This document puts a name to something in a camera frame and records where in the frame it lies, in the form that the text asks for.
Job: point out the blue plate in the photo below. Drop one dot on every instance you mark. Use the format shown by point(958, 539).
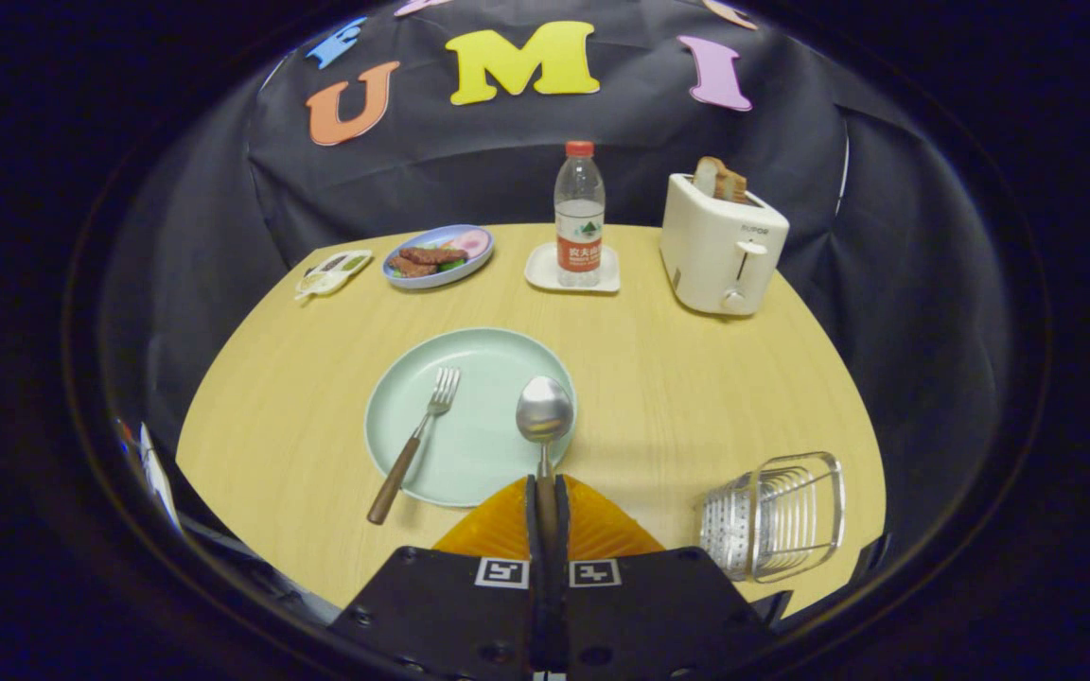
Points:
point(483, 257)

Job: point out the pink ham slice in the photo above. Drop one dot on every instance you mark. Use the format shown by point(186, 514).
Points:
point(472, 242)

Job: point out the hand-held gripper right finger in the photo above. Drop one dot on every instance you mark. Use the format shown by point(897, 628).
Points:
point(649, 615)

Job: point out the pale green plate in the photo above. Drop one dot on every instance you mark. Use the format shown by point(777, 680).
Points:
point(479, 445)

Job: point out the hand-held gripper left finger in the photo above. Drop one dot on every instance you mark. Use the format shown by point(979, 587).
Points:
point(450, 605)

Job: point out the white square coaster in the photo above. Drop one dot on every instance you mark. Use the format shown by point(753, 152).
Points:
point(540, 271)

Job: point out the white divided sauce dish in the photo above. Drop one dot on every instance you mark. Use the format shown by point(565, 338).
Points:
point(332, 272)

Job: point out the brown meat patty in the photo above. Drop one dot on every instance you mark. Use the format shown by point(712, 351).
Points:
point(411, 269)
point(433, 255)

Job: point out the clear bottle with red cap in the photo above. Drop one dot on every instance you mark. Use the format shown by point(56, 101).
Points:
point(580, 227)

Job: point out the toasted bread slice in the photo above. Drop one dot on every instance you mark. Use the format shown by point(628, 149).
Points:
point(708, 176)
point(735, 186)

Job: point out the white toaster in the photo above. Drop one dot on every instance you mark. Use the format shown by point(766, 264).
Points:
point(711, 255)

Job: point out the black backdrop cloth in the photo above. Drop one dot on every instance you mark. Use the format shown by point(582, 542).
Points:
point(507, 170)

